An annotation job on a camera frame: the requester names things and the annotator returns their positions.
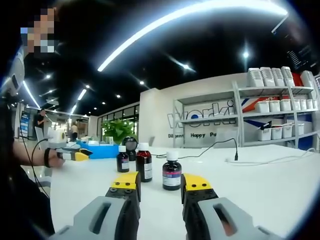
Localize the white cable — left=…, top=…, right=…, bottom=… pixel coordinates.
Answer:
left=234, top=148, right=317, bottom=167

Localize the row of white lidded bins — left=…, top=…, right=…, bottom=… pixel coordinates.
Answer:
left=256, top=98, right=320, bottom=113
left=257, top=122, right=306, bottom=141

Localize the black barcode scanner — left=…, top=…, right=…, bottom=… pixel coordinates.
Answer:
left=122, top=136, right=138, bottom=161

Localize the blue standing banner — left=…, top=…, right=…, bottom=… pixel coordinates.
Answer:
left=21, top=111, right=31, bottom=137

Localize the hanging dark screen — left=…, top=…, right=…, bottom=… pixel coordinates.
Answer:
left=286, top=44, right=315, bottom=72

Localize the potted green plant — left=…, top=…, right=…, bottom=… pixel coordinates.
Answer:
left=101, top=118, right=137, bottom=146

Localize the person's dark clothed torso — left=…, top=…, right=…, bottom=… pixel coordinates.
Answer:
left=0, top=99, right=56, bottom=236

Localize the tall medicine bottle green label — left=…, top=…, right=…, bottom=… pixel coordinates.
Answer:
left=136, top=142, right=153, bottom=183

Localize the black wrist strap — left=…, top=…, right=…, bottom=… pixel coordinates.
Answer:
left=44, top=147, right=52, bottom=168

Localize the white worn device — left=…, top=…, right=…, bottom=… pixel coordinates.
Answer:
left=7, top=47, right=26, bottom=96

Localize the grey office chair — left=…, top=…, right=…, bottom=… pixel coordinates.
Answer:
left=216, top=127, right=238, bottom=148
left=34, top=126, right=47, bottom=151

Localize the thin black cable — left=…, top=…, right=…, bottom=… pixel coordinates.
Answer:
left=18, top=138, right=52, bottom=200

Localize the stack of white storage bins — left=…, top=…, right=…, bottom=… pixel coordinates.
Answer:
left=247, top=66, right=315, bottom=88

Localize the grey metal shelf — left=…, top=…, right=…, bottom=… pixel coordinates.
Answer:
left=173, top=96, right=242, bottom=148
left=233, top=79, right=320, bottom=151

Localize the white table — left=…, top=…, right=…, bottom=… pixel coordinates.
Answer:
left=49, top=146, right=320, bottom=240

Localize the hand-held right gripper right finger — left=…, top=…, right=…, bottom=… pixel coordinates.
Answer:
left=180, top=172, right=282, bottom=240

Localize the small dark medicine bottle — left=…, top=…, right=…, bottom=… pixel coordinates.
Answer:
left=116, top=145, right=130, bottom=173

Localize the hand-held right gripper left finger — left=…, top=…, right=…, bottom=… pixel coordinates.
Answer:
left=53, top=171, right=142, bottom=240

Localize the black handheld tool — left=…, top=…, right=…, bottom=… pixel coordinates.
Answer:
left=259, top=120, right=273, bottom=131

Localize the wide medicine bottle purple label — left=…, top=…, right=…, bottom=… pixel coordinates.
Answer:
left=162, top=151, right=181, bottom=191

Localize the person's left hand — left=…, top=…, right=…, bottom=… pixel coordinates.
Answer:
left=48, top=149, right=66, bottom=168

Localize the blue plastic bin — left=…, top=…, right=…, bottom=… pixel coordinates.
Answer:
left=76, top=139, right=120, bottom=160

